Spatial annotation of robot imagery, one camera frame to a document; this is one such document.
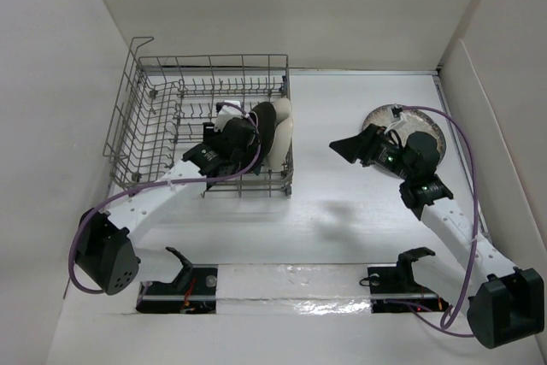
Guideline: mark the cream divided plate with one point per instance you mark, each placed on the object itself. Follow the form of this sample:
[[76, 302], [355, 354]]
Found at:
[[283, 131]]

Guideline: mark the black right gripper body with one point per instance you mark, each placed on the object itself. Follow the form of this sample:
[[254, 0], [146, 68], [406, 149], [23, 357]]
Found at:
[[388, 156]]

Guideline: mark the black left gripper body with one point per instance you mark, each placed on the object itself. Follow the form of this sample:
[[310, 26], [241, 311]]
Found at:
[[210, 133]]

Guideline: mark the grey wire dish rack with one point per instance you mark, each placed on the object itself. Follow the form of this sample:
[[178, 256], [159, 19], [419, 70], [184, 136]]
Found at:
[[166, 104]]

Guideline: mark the speckled beige round plate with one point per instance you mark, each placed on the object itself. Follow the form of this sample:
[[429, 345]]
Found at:
[[409, 121]]

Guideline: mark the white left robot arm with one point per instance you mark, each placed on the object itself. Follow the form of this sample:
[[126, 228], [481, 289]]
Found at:
[[105, 257]]

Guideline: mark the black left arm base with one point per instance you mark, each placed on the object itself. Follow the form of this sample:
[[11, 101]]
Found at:
[[192, 292]]

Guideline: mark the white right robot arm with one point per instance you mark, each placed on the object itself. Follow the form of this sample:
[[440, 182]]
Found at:
[[502, 303]]

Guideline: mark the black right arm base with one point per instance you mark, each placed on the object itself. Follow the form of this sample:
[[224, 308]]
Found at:
[[393, 289]]

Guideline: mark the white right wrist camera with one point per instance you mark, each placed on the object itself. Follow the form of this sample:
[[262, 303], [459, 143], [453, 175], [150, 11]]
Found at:
[[395, 115]]

